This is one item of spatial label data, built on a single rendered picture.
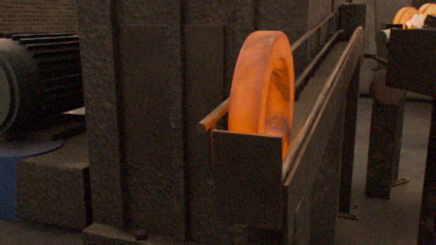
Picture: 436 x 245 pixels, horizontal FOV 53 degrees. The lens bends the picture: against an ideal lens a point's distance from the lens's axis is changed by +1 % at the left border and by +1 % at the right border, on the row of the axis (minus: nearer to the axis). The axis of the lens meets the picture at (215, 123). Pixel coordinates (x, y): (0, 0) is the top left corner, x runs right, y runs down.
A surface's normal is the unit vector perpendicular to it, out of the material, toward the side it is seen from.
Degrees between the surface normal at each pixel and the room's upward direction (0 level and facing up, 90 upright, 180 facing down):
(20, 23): 90
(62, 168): 67
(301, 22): 90
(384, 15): 90
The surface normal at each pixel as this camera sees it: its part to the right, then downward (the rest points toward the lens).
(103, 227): 0.00, -0.97
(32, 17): 0.93, 0.08
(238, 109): -0.36, 0.03
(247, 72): -0.30, -0.36
